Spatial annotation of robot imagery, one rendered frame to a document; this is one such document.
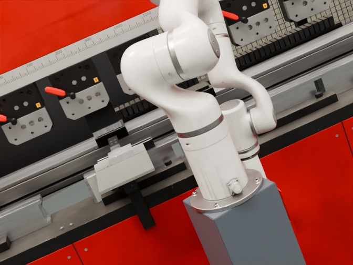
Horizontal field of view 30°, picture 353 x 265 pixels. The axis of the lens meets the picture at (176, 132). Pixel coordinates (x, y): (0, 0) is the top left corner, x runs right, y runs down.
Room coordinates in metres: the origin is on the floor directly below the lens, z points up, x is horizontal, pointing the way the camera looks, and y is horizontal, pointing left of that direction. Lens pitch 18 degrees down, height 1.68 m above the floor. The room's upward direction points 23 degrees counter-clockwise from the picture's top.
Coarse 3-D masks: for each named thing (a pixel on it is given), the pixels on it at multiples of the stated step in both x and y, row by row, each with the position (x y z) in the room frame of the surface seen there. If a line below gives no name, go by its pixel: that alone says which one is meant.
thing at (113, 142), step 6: (120, 120) 2.41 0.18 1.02; (108, 132) 2.32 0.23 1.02; (114, 132) 2.31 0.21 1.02; (120, 132) 2.31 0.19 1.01; (126, 132) 2.31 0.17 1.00; (96, 138) 2.31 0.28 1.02; (102, 138) 2.31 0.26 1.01; (108, 138) 2.31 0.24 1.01; (114, 138) 2.28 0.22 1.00; (120, 138) 2.31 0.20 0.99; (102, 144) 2.31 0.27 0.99; (114, 144) 2.22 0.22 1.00
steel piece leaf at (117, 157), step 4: (128, 148) 2.12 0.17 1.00; (116, 152) 2.13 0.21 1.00; (120, 152) 2.11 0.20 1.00; (124, 152) 2.03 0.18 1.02; (128, 152) 2.03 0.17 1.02; (132, 152) 2.03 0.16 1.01; (108, 156) 2.12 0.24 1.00; (112, 156) 2.10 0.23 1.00; (116, 156) 2.03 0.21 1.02; (120, 156) 2.03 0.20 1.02; (124, 156) 2.03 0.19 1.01; (128, 156) 2.03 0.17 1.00; (112, 160) 2.03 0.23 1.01; (116, 160) 2.03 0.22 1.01; (120, 160) 2.03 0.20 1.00; (112, 164) 2.03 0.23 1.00
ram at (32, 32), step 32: (0, 0) 2.08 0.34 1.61; (32, 0) 2.08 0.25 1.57; (64, 0) 2.09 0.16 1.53; (96, 0) 2.10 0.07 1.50; (128, 0) 2.10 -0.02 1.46; (0, 32) 2.08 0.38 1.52; (32, 32) 2.08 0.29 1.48; (64, 32) 2.09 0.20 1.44; (96, 32) 2.09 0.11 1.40; (128, 32) 2.10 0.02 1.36; (0, 64) 2.07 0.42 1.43; (64, 64) 2.08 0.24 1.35; (0, 96) 2.07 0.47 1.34
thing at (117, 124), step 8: (96, 112) 2.12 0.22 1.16; (104, 112) 2.12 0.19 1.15; (112, 112) 2.12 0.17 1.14; (88, 120) 2.11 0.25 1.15; (96, 120) 2.12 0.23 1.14; (104, 120) 2.12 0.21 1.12; (112, 120) 2.12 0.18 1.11; (96, 128) 2.11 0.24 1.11; (104, 128) 2.13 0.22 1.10; (112, 128) 2.13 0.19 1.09; (96, 136) 2.12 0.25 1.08
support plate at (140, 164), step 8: (136, 152) 2.05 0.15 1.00; (144, 152) 2.01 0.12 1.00; (104, 160) 2.10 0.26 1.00; (128, 160) 2.01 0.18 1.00; (136, 160) 1.98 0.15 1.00; (144, 160) 1.94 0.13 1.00; (96, 168) 2.06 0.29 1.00; (112, 168) 1.99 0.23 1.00; (120, 168) 1.96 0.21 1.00; (128, 168) 1.94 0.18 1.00; (136, 168) 1.91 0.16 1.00; (144, 168) 1.88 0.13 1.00; (152, 168) 1.85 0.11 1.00; (96, 176) 1.99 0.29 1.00; (104, 176) 1.96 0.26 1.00; (112, 176) 1.93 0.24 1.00; (120, 176) 1.90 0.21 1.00; (128, 176) 1.87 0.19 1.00; (136, 176) 1.85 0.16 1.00; (104, 184) 1.89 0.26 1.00; (112, 184) 1.86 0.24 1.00; (120, 184) 1.85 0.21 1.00; (104, 192) 1.84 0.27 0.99
